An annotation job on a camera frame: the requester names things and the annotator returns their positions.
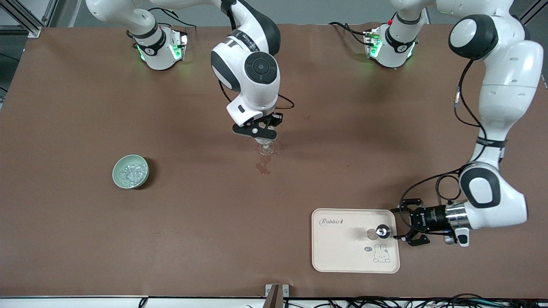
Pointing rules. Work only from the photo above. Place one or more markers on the spilled liquid puddle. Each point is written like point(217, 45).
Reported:
point(263, 166)

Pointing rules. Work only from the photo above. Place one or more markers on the small black metal cup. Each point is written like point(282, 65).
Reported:
point(382, 232)

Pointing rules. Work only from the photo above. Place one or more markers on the clear ice cube pile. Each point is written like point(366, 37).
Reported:
point(132, 174)

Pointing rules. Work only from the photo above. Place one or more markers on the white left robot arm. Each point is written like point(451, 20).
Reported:
point(509, 85)

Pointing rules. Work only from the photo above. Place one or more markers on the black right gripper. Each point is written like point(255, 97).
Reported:
point(274, 120)

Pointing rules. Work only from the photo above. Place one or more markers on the clear stemmed wine glass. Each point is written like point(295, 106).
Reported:
point(265, 149)

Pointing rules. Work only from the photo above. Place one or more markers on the pale green ceramic bowl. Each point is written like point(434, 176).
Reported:
point(116, 173)

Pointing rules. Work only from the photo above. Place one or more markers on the metal edge bracket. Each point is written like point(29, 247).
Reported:
point(276, 295)

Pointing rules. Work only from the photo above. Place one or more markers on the aluminium frame post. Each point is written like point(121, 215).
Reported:
point(531, 13)
point(23, 19)

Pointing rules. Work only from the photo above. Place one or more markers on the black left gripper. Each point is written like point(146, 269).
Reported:
point(431, 217)

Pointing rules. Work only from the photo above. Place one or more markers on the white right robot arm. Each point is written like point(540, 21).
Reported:
point(252, 64)

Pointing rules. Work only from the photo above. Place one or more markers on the brown table cover sheet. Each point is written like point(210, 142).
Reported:
point(171, 235)

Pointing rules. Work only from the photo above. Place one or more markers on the cream rabbit print tray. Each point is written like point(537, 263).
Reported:
point(342, 252)

